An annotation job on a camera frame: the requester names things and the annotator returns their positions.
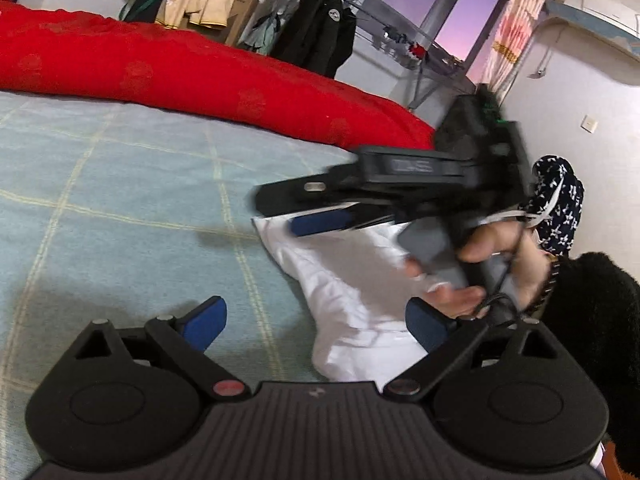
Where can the black jacket with round emblem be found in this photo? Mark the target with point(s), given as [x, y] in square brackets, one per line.
[310, 40]

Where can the teal hanging garment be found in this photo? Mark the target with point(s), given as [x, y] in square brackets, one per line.
[262, 30]

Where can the person's right hand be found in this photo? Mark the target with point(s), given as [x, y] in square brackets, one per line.
[525, 260]

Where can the pink floral curtain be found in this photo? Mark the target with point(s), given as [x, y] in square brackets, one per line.
[520, 10]

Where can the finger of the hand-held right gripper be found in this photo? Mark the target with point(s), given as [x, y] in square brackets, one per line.
[320, 222]
[290, 195]

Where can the white wall switch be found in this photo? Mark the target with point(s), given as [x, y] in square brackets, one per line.
[590, 124]

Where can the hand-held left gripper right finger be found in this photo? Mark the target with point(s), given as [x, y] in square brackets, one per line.
[425, 322]

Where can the dark star print garment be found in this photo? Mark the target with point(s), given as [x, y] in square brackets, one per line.
[565, 195]

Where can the cardboard box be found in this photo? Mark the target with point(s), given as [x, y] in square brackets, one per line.
[242, 15]

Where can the small red garment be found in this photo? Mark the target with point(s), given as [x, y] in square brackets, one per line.
[417, 51]

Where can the green checked bed sheet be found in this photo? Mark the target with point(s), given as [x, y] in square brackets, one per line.
[125, 185]

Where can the metal clothes drying rack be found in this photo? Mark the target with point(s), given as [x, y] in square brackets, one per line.
[422, 90]

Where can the beige flower shirt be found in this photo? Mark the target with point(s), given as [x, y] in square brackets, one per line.
[195, 0]

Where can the white printed sweatshirt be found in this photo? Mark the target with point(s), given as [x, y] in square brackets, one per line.
[350, 300]

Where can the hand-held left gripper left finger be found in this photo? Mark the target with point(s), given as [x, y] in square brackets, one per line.
[205, 322]

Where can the red quilt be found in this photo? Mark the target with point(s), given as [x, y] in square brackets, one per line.
[150, 70]

